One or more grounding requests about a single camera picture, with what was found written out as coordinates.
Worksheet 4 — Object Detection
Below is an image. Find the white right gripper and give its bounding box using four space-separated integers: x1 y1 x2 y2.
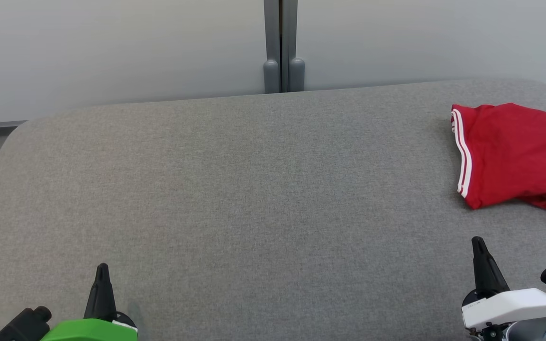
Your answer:
461 235 546 340

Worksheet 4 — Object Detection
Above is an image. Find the red basketball jersey number 23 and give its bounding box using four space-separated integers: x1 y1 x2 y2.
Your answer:
450 102 546 212

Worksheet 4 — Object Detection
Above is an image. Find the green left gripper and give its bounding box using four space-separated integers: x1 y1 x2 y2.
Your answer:
40 262 139 341

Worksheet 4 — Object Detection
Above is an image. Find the grey fabric sofa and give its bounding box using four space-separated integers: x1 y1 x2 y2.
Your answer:
0 78 546 341

